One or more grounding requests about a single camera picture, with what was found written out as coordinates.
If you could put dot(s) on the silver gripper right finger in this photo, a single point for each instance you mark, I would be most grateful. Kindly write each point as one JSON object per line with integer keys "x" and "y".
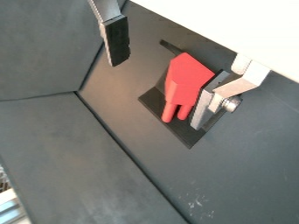
{"x": 219, "y": 96}

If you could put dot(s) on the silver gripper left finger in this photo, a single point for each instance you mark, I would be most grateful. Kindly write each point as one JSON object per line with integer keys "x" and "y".
{"x": 114, "y": 30}

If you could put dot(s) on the red three prong object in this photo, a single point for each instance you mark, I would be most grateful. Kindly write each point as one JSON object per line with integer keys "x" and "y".
{"x": 187, "y": 76}

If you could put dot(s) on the black curved fixture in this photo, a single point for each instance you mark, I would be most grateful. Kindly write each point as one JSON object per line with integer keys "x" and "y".
{"x": 154, "y": 101}

